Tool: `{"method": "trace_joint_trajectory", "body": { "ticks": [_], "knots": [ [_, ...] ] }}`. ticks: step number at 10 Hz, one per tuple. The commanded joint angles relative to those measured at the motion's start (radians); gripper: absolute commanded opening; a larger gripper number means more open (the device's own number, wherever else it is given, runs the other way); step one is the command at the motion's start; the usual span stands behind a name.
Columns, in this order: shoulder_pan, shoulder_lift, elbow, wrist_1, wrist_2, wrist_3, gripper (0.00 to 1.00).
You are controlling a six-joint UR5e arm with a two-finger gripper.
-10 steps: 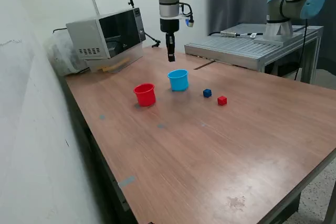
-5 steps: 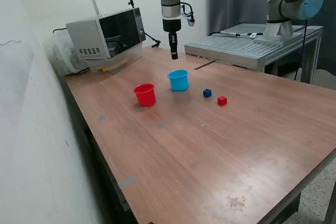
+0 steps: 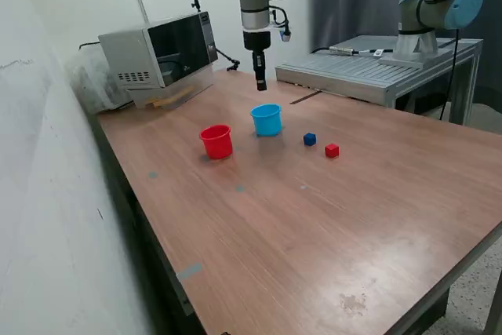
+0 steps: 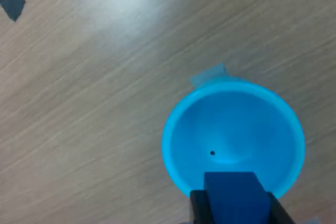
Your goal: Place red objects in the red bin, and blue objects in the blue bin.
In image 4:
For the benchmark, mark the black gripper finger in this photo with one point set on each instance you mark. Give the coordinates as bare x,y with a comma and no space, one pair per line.
199,208
278,216

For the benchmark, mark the blue cube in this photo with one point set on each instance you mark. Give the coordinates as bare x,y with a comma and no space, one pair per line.
236,197

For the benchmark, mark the blue plastic cup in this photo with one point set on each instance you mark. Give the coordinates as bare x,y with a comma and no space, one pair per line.
236,119

